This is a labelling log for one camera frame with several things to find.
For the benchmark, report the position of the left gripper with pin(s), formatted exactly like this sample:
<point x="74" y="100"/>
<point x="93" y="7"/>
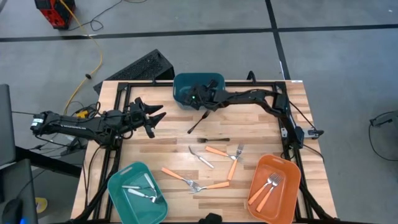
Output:
<point x="146" y="124"/>

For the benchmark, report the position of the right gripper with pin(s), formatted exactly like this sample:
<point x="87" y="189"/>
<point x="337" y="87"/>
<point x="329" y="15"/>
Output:
<point x="202" y="96"/>

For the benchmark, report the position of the black fork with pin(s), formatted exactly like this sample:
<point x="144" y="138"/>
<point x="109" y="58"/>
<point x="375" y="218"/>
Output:
<point x="199" y="123"/>
<point x="217" y="140"/>

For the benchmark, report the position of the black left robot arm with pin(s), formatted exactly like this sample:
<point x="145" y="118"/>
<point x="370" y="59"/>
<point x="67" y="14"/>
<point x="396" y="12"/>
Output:
<point x="77" y="127"/>

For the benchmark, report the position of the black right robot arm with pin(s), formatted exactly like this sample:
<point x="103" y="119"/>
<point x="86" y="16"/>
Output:
<point x="248" y="95"/>

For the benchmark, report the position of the blue plastic bin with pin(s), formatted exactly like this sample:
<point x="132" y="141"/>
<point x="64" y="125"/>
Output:
<point x="183" y="81"/>

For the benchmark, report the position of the black perforated case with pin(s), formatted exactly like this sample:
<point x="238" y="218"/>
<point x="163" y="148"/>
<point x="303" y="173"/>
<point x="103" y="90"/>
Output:
<point x="140" y="68"/>

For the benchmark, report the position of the green plastic bin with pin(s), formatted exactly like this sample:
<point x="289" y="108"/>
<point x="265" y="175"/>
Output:
<point x="124" y="214"/>

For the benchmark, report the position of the black desk bar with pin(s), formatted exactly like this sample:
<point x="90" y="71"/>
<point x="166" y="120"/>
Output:
<point x="46" y="161"/>

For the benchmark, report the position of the red black tool case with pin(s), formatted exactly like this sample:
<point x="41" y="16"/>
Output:
<point x="54" y="15"/>

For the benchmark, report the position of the yellow floor sticker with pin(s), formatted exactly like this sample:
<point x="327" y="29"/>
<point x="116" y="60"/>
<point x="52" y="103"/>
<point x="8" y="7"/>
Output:
<point x="42" y="205"/>

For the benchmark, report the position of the orange plastic bin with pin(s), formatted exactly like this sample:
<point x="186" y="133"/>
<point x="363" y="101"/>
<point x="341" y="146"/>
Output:
<point x="289" y="214"/>

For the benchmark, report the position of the grey desk monitor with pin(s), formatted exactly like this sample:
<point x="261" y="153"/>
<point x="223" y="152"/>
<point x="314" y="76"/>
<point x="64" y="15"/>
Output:
<point x="6" y="124"/>

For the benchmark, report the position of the black computer mouse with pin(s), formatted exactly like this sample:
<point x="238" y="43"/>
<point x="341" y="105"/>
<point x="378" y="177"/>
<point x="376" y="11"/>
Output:
<point x="12" y="211"/>

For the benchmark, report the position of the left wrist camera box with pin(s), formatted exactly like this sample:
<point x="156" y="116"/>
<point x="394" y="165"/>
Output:
<point x="136" y="115"/>

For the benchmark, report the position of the black metal frame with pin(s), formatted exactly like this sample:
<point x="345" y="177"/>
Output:
<point x="149" y="83"/>

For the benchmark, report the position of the black table-level camera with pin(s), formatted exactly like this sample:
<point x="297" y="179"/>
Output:
<point x="211" y="219"/>

